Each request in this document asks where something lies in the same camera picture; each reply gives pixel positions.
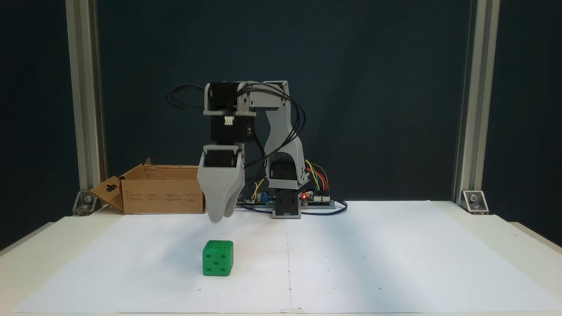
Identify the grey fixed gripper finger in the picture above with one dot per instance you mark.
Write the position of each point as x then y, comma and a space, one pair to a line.
217, 188

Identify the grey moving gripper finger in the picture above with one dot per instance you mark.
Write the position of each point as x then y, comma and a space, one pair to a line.
238, 188

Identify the green dice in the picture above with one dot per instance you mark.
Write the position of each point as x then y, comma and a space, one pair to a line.
218, 260

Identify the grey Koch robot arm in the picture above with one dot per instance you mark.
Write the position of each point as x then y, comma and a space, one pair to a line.
285, 145

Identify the blue power circuit board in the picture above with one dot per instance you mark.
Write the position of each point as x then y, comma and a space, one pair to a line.
259, 198

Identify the brown cardboard box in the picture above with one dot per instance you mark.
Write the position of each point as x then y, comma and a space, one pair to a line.
162, 197

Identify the motor driver circuit board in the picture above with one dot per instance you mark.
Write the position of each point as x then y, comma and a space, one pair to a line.
318, 199

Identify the white paper sheet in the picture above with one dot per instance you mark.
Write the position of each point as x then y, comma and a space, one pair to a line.
351, 263

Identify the metal corner bracket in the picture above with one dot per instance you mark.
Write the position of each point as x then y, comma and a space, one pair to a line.
475, 202
85, 202

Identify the aluminium frame post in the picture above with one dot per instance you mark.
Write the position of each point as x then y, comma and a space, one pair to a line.
476, 87
84, 87

